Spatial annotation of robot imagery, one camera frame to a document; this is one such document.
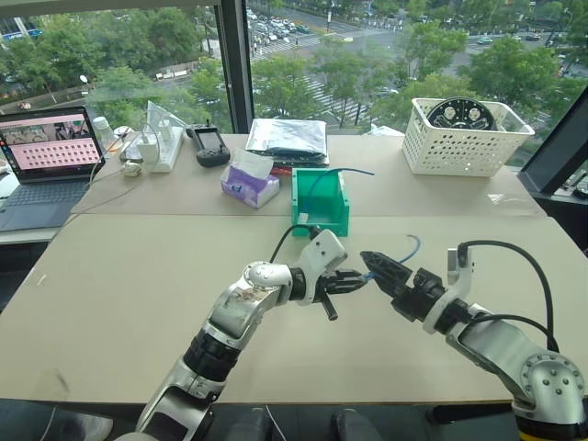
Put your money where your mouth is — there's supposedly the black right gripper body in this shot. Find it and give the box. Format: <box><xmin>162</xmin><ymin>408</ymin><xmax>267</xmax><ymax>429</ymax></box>
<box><xmin>390</xmin><ymin>269</ymin><xmax>449</xmax><ymax>323</ymax></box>

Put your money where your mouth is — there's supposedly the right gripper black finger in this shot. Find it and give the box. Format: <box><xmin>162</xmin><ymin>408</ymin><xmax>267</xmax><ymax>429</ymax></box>
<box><xmin>372</xmin><ymin>274</ymin><xmax>409</xmax><ymax>301</ymax></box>
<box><xmin>359</xmin><ymin>250</ymin><xmax>413</xmax><ymax>287</ymax></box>

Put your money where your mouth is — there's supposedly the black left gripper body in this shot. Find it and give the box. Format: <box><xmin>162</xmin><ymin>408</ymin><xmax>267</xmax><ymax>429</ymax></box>
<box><xmin>316</xmin><ymin>269</ymin><xmax>346</xmax><ymax>323</ymax></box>

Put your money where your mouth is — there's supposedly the blue network cable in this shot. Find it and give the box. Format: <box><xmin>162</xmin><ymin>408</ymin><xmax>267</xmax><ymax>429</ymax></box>
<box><xmin>361</xmin><ymin>234</ymin><xmax>424</xmax><ymax>282</ymax></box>
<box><xmin>304</xmin><ymin>166</ymin><xmax>376</xmax><ymax>222</ymax></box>

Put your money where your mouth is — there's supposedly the green plastic bin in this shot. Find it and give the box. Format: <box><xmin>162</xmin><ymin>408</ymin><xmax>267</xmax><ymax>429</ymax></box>
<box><xmin>290</xmin><ymin>167</ymin><xmax>352</xmax><ymax>239</ymax></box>

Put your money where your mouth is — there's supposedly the black and red flat stack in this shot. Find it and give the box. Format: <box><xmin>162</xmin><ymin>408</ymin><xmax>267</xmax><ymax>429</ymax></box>
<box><xmin>269</xmin><ymin>153</ymin><xmax>332</xmax><ymax>178</ymax></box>

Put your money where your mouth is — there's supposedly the purple tissue pack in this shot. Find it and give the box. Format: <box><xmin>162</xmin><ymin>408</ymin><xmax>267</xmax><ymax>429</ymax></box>
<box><xmin>220</xmin><ymin>147</ymin><xmax>281</xmax><ymax>210</ymax></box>

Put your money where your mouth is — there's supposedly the white perforated plastic basket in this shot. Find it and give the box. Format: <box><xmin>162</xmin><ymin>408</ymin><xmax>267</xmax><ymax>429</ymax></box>
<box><xmin>401</xmin><ymin>96</ymin><xmax>537</xmax><ymax>178</ymax></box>

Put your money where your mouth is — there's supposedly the silver foil bag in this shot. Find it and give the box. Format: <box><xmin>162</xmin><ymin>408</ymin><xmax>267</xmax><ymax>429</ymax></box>
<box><xmin>244</xmin><ymin>118</ymin><xmax>330</xmax><ymax>156</ymax></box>

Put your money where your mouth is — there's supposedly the black round circuit board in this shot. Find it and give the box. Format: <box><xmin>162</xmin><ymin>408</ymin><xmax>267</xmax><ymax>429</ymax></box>
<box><xmin>426</xmin><ymin>96</ymin><xmax>498</xmax><ymax>132</ymax></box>

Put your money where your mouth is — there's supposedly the black remote controller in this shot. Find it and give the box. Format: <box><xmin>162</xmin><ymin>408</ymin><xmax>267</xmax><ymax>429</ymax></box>
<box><xmin>185</xmin><ymin>119</ymin><xmax>232</xmax><ymax>169</ymax></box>

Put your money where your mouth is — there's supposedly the white power strip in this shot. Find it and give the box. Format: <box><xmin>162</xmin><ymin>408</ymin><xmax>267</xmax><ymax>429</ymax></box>
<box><xmin>145</xmin><ymin>124</ymin><xmax>186</xmax><ymax>175</ymax></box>

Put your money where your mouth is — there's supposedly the white power adapter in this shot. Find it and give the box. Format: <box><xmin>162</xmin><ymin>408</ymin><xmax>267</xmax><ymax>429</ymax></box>
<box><xmin>137</xmin><ymin>132</ymin><xmax>160</xmax><ymax>164</ymax></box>

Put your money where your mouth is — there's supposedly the clear plastic bag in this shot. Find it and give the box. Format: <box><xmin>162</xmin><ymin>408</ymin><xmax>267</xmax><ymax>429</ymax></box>
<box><xmin>145</xmin><ymin>100</ymin><xmax>186</xmax><ymax>139</ymax></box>

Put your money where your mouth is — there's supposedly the clear plastic water bottle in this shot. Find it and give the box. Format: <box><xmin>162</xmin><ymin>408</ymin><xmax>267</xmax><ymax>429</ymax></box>
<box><xmin>91</xmin><ymin>116</ymin><xmax>121</xmax><ymax>161</ymax></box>

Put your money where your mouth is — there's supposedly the grey laptop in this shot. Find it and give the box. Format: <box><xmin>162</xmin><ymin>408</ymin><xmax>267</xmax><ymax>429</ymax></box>
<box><xmin>0</xmin><ymin>106</ymin><xmax>107</xmax><ymax>233</ymax></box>

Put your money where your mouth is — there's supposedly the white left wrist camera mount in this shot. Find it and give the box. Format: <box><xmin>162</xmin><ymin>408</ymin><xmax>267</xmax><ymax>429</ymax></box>
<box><xmin>296</xmin><ymin>229</ymin><xmax>348</xmax><ymax>307</ymax></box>

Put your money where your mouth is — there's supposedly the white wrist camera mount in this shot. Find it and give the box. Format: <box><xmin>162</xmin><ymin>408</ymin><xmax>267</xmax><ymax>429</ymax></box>
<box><xmin>421</xmin><ymin>246</ymin><xmax>475</xmax><ymax>334</ymax></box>
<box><xmin>296</xmin><ymin>229</ymin><xmax>348</xmax><ymax>307</ymax></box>

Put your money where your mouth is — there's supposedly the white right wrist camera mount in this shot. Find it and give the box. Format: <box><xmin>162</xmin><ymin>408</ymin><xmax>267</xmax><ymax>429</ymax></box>
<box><xmin>421</xmin><ymin>246</ymin><xmax>475</xmax><ymax>334</ymax></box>

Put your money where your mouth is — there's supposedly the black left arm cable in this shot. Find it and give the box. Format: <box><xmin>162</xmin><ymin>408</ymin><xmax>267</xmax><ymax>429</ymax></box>
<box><xmin>269</xmin><ymin>223</ymin><xmax>325</xmax><ymax>265</ymax></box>

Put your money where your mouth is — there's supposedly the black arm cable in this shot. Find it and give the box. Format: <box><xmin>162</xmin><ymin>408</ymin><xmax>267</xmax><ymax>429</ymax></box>
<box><xmin>458</xmin><ymin>240</ymin><xmax>560</xmax><ymax>354</ymax></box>
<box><xmin>269</xmin><ymin>223</ymin><xmax>325</xmax><ymax>265</ymax></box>

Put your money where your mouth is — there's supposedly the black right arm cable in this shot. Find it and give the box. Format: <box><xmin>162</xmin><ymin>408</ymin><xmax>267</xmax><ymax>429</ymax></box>
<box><xmin>458</xmin><ymin>240</ymin><xmax>560</xmax><ymax>354</ymax></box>

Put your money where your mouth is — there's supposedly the black slanted window frame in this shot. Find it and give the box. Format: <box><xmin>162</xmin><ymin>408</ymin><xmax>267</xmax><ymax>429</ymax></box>
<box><xmin>518</xmin><ymin>97</ymin><xmax>588</xmax><ymax>204</ymax></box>

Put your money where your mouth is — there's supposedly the white laptop charging cable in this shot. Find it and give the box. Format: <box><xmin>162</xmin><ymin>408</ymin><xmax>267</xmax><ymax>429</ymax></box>
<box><xmin>70</xmin><ymin>158</ymin><xmax>139</xmax><ymax>218</ymax></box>

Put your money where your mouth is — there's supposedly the black window frame pillar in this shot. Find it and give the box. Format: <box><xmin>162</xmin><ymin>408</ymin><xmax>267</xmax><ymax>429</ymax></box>
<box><xmin>214</xmin><ymin>0</ymin><xmax>254</xmax><ymax>135</ymax></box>

